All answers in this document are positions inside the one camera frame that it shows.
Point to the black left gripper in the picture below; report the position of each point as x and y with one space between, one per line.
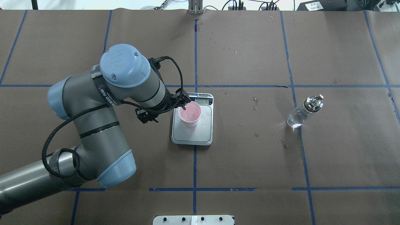
171 99

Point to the pink plastic cup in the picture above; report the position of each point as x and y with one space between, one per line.
191 115

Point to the clear glass sauce bottle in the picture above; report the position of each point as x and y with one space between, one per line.
310 106

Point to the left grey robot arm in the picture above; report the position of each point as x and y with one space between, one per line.
90 143

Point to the white digital kitchen scale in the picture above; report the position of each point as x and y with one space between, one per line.
200 134

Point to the black equipment box with label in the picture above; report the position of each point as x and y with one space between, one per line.
323 5

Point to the aluminium frame post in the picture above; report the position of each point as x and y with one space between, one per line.
195 7

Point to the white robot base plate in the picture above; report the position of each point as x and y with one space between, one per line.
194 220

